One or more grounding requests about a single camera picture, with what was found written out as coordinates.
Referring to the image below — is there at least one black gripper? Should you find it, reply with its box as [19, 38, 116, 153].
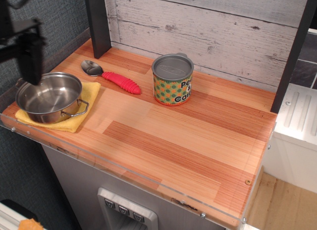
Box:
[0, 18, 45, 85]

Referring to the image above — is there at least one stainless steel pot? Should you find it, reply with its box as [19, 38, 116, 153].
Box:
[15, 72, 90, 124]

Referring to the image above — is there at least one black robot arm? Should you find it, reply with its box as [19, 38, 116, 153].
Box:
[0, 0, 45, 85]

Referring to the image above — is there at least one yellow folded cloth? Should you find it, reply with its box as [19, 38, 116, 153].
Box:
[15, 82, 102, 134]

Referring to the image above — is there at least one clear acrylic edge guard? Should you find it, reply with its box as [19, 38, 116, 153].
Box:
[1, 114, 250, 230]

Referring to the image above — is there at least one grey toy fridge cabinet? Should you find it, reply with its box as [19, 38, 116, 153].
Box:
[43, 146, 223, 230]

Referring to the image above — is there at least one peas and carrots toy can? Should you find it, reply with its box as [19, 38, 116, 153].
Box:
[152, 53, 194, 106]

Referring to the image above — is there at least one orange object bottom left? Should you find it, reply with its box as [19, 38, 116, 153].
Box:
[18, 219, 44, 230]

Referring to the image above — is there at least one silver dispenser panel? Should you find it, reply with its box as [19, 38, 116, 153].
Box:
[98, 187, 159, 230]

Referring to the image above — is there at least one white toy sink unit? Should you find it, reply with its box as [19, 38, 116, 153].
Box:
[262, 28, 317, 194]

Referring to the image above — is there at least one spoon with red handle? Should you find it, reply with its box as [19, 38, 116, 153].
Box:
[81, 60, 141, 94]

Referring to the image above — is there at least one dark grey left post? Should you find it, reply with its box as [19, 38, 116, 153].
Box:
[85, 0, 111, 59]

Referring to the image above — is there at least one dark grey post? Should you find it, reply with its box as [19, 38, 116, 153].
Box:
[85, 0, 111, 59]
[270, 0, 317, 114]

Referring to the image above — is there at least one dark grey right post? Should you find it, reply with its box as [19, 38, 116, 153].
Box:
[270, 0, 317, 114]

